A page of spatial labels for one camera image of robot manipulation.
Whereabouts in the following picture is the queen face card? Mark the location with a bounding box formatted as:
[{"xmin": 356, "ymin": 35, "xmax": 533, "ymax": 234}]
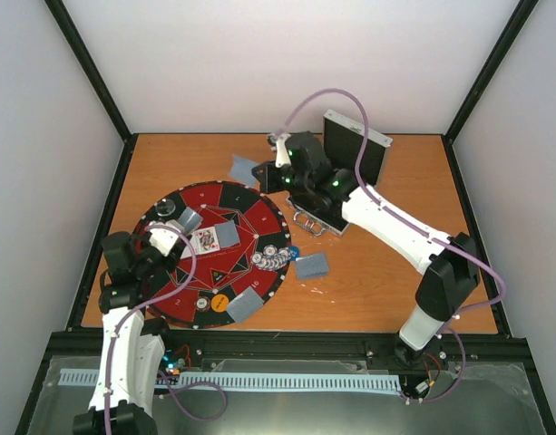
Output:
[{"xmin": 190, "ymin": 227, "xmax": 220, "ymax": 255}]

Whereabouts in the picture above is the grey playing cards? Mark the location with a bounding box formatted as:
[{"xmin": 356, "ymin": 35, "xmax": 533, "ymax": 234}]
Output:
[{"xmin": 295, "ymin": 252, "xmax": 329, "ymax": 280}]

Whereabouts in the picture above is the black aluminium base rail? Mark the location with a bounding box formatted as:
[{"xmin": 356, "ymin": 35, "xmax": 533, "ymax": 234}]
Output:
[{"xmin": 45, "ymin": 329, "xmax": 531, "ymax": 368}]

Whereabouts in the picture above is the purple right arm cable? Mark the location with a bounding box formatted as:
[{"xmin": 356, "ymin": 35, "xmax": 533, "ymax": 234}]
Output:
[{"xmin": 270, "ymin": 87, "xmax": 506, "ymax": 405}]

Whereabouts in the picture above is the grey face-down card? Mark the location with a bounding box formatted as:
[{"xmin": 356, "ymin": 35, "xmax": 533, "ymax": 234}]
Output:
[
  {"xmin": 229, "ymin": 154, "xmax": 258, "ymax": 188},
  {"xmin": 214, "ymin": 220, "xmax": 240, "ymax": 249}
]

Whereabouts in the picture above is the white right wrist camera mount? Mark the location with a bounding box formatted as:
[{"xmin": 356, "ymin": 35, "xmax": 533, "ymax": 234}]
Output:
[{"xmin": 267, "ymin": 133, "xmax": 291, "ymax": 168}]

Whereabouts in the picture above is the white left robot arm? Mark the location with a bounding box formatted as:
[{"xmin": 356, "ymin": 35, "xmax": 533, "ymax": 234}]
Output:
[{"xmin": 72, "ymin": 220, "xmax": 195, "ymax": 434}]

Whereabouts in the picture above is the light blue cable duct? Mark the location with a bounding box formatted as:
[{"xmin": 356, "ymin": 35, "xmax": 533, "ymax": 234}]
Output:
[{"xmin": 58, "ymin": 367, "xmax": 404, "ymax": 393}]

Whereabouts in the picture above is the orange big blind button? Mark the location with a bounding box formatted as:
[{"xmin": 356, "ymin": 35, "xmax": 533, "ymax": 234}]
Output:
[{"xmin": 210, "ymin": 294, "xmax": 229, "ymax": 313}]

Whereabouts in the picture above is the aluminium poker chip case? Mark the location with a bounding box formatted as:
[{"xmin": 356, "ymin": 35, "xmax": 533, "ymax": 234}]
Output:
[{"xmin": 286, "ymin": 110, "xmax": 393, "ymax": 237}]

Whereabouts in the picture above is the round red black poker mat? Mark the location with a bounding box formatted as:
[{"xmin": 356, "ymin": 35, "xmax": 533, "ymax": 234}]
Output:
[{"xmin": 133, "ymin": 180, "xmax": 292, "ymax": 329}]

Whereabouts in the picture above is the red black triangular button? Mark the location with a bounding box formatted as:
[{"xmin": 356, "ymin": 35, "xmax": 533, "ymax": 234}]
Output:
[{"xmin": 210, "ymin": 269, "xmax": 227, "ymax": 285}]

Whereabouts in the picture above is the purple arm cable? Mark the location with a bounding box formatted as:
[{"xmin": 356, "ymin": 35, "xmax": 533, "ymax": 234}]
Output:
[
  {"xmin": 270, "ymin": 87, "xmax": 506, "ymax": 405},
  {"xmin": 102, "ymin": 224, "xmax": 228, "ymax": 435}
]

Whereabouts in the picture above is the grey playing card on mat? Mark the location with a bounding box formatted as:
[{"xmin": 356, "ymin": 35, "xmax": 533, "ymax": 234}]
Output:
[{"xmin": 226, "ymin": 286, "xmax": 264, "ymax": 324}]

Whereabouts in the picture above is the grey card deck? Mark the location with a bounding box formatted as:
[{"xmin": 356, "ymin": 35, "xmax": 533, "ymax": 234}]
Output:
[{"xmin": 175, "ymin": 207, "xmax": 202, "ymax": 235}]

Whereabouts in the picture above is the blue white poker chips pile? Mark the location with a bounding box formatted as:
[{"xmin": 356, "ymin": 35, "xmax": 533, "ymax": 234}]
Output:
[{"xmin": 251, "ymin": 245, "xmax": 291, "ymax": 271}]

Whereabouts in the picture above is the orange black poker chip stack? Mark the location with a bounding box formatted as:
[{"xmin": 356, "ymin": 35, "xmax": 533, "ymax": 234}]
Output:
[{"xmin": 195, "ymin": 297, "xmax": 210, "ymax": 312}]

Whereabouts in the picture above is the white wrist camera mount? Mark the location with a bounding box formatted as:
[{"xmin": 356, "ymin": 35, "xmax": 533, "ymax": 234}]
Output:
[
  {"xmin": 146, "ymin": 220, "xmax": 183, "ymax": 256},
  {"xmin": 267, "ymin": 133, "xmax": 291, "ymax": 168}
]

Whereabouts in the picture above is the clear dealer button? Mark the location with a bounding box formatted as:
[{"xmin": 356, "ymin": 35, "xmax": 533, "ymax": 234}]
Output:
[{"xmin": 155, "ymin": 198, "xmax": 176, "ymax": 218}]

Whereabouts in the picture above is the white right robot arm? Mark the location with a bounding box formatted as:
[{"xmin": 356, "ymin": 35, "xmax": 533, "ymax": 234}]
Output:
[{"xmin": 252, "ymin": 131, "xmax": 480, "ymax": 367}]

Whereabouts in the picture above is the blue small blind button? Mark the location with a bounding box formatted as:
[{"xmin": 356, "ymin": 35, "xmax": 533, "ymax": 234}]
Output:
[{"xmin": 288, "ymin": 246, "xmax": 300, "ymax": 260}]

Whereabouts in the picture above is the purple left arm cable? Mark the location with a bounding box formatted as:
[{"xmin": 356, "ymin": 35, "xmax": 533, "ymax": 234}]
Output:
[{"xmin": 102, "ymin": 224, "xmax": 228, "ymax": 435}]

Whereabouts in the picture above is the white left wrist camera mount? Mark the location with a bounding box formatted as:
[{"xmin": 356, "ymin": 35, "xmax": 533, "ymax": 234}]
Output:
[{"xmin": 146, "ymin": 220, "xmax": 183, "ymax": 256}]

